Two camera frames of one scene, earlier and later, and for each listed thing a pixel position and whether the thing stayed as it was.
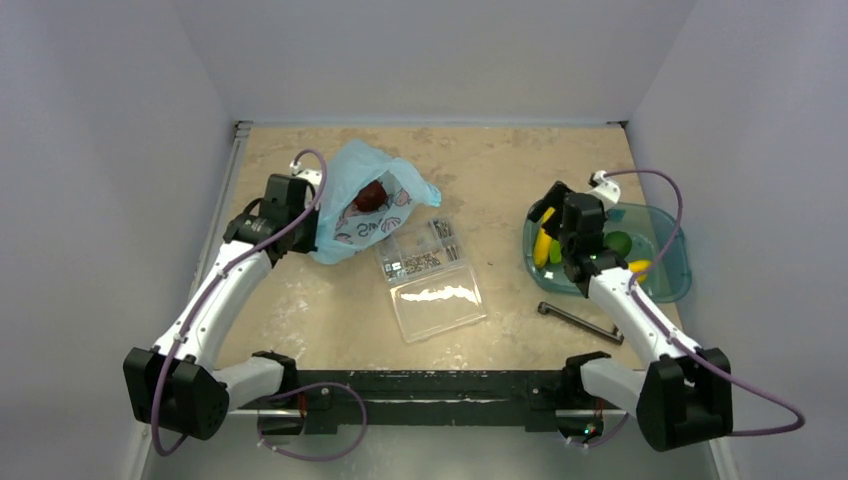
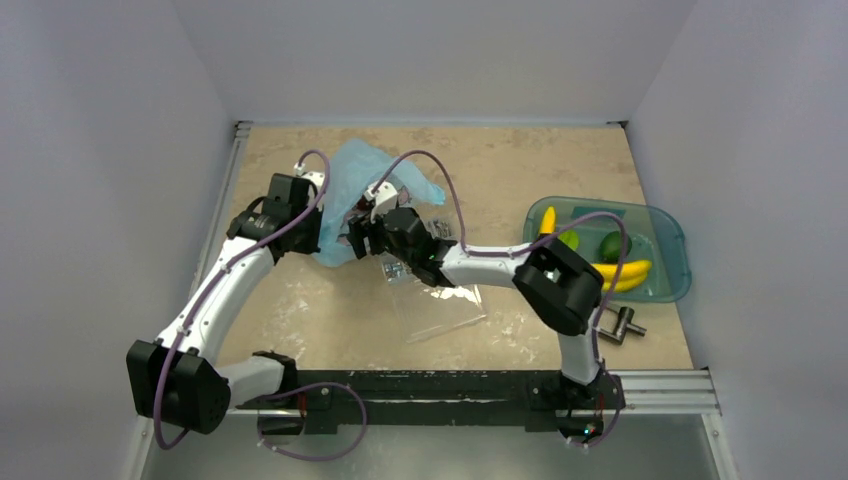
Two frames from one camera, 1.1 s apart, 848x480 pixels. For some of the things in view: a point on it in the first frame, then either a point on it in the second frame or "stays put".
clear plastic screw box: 433,288 stays put
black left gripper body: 305,233 stays put
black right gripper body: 544,201 to 361,234
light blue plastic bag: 344,232 stays put
